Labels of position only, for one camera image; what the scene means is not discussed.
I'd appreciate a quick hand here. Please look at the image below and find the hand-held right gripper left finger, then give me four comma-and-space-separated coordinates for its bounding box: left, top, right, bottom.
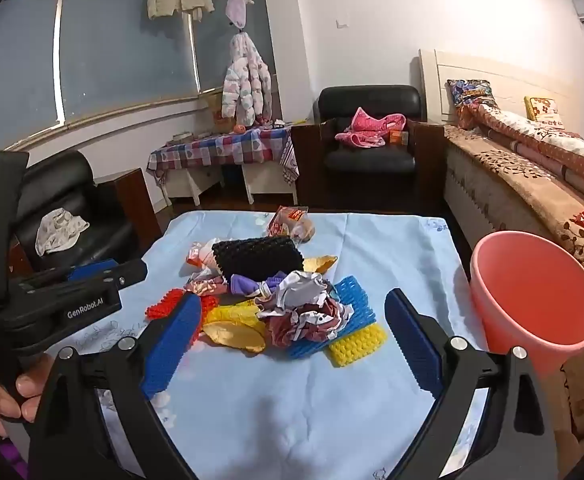
27, 292, 203, 480

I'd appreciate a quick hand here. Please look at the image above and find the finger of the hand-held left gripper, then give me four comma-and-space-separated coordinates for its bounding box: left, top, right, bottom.
67, 258, 121, 282
67, 258, 149, 295

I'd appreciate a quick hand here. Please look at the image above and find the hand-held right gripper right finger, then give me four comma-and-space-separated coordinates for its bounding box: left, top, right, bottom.
384, 287, 572, 480

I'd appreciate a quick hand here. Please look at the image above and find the short yellow foam net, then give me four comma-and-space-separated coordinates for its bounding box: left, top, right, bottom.
326, 322, 389, 368

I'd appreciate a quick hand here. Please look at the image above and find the pink wrapper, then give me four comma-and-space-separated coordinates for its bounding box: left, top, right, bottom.
184, 275, 227, 297

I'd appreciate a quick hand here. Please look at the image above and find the blue foam net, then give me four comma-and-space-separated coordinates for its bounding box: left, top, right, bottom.
287, 275, 377, 360

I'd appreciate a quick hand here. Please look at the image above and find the orange wrapper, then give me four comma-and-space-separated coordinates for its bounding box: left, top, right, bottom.
186, 239, 223, 268

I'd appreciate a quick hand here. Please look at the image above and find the purple wrapper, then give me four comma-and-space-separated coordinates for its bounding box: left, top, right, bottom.
229, 271, 287, 297

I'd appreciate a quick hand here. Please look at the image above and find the pink plastic bucket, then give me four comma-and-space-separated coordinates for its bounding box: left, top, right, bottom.
469, 230, 584, 376

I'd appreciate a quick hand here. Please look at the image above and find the black foam net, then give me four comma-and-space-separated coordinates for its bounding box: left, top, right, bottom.
212, 236, 305, 283

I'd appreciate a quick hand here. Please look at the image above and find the white maroon paper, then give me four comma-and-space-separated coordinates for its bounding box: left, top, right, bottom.
257, 270, 355, 348

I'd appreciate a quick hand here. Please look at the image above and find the gold wrapper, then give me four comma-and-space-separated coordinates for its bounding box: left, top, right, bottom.
302, 255, 339, 275

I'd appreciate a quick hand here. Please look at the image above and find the person's left hand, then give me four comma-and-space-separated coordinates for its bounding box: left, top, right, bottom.
0, 354, 56, 441

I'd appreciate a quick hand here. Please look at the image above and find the white cloth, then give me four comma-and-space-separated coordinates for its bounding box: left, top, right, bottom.
34, 207, 90, 256

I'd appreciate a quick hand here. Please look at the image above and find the yellow printed wrapper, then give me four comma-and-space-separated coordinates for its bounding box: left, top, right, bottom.
203, 320, 267, 356

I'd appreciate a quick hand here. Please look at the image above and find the black armchair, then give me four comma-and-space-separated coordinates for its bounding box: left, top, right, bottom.
292, 85, 445, 206
12, 150, 163, 271

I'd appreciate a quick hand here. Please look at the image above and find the white cabinet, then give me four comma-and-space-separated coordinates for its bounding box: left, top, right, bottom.
242, 162, 297, 206
164, 165, 225, 207

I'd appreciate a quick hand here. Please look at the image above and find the light blue cloth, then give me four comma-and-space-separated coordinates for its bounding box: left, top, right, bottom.
54, 209, 492, 480

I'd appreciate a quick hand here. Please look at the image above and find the checked tablecloth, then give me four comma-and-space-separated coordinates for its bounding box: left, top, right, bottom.
147, 127, 300, 183

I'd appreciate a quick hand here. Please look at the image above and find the cardboard box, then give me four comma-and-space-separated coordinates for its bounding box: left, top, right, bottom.
554, 340, 584, 461

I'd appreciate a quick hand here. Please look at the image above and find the clear bread packet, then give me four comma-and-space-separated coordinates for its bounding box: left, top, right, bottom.
266, 205, 316, 243

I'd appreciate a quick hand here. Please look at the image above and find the brown leaf blanket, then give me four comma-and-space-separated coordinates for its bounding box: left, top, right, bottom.
444, 125, 584, 321

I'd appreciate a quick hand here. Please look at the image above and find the window with grey blinds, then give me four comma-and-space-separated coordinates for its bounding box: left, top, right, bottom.
0, 0, 277, 171

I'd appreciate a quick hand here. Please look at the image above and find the pink cloth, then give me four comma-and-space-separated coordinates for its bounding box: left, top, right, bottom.
334, 107, 407, 150

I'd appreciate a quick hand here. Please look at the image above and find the rolled dotted quilt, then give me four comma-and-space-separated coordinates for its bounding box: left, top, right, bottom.
472, 105, 584, 201

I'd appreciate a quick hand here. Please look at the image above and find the colourful printed pillow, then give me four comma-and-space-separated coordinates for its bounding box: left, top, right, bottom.
446, 79, 502, 128

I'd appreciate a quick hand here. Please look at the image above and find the yellow flowered pillow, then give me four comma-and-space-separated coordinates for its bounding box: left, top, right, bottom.
524, 96, 565, 130

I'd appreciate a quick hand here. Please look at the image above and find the white wooden bed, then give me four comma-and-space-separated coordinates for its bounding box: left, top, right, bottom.
418, 49, 584, 311

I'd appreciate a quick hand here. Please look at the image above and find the lilac hat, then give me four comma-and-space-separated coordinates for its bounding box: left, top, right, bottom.
225, 0, 253, 29

